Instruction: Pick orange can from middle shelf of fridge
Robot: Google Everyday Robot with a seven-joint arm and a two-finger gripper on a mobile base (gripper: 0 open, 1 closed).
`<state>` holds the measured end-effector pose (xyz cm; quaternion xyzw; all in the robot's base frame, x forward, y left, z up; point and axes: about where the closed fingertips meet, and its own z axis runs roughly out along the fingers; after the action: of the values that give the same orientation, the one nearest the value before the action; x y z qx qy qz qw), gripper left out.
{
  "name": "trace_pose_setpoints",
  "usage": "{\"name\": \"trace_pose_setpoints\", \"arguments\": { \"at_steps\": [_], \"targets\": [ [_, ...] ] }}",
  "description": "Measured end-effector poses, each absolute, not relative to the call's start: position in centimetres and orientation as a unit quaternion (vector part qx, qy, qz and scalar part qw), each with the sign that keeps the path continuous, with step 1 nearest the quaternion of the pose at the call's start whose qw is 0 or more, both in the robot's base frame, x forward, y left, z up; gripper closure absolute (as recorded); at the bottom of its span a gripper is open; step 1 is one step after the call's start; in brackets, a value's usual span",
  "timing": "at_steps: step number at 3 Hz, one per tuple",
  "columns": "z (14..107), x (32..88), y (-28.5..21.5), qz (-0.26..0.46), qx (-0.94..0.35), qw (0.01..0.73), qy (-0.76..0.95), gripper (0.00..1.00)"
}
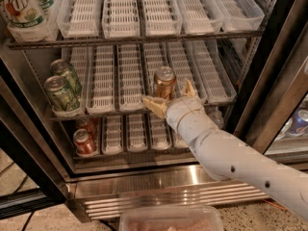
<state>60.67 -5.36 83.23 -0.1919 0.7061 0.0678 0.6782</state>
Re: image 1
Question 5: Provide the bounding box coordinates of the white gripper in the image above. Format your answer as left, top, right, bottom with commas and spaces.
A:
142, 79, 210, 144

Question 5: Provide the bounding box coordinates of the orange soda can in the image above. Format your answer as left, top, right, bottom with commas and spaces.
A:
153, 66, 177, 100

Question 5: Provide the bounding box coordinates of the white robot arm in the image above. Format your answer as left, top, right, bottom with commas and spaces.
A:
142, 82, 308, 219

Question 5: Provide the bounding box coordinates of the rear red soda can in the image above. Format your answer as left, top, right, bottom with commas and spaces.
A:
76, 117, 97, 138

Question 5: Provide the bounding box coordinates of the red soda can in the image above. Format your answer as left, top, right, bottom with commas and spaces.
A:
73, 129, 96, 156
76, 117, 97, 138

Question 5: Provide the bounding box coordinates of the front red soda can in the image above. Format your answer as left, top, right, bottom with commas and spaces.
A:
73, 129, 96, 156

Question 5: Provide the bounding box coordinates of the stainless steel fridge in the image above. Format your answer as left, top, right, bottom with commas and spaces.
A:
0, 0, 307, 222

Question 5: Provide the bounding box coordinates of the front green soda can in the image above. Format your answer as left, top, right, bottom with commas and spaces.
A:
44, 75, 80, 112

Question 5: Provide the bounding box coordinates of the green soda can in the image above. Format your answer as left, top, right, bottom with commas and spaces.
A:
50, 59, 82, 96
44, 75, 80, 112

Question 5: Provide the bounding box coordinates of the rear green soda can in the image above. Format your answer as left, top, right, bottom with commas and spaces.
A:
50, 59, 82, 96

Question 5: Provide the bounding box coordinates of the blue soda can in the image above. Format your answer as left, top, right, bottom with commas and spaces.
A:
286, 109, 308, 137

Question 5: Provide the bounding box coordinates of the black fridge door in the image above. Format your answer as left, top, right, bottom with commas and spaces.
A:
0, 61, 67, 219

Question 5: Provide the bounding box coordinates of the front white 7UP can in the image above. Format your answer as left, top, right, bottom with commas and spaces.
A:
3, 0, 45, 29

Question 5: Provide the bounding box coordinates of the clear water bottle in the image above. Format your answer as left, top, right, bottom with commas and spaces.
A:
209, 111, 224, 129

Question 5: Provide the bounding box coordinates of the clear plastic container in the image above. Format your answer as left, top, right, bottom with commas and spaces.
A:
119, 206, 224, 231

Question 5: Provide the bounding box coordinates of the middle wire shelf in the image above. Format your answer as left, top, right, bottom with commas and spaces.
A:
50, 102, 234, 121

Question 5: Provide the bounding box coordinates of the wire shelf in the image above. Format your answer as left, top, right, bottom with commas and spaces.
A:
6, 30, 263, 50
50, 102, 234, 121

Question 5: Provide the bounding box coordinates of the orange cable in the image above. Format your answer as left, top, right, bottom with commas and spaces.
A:
263, 199, 287, 212

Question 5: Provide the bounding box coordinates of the top wire shelf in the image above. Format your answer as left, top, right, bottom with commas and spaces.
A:
6, 30, 263, 50

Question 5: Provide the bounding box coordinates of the black cable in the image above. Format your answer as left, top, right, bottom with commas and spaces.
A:
20, 210, 37, 231

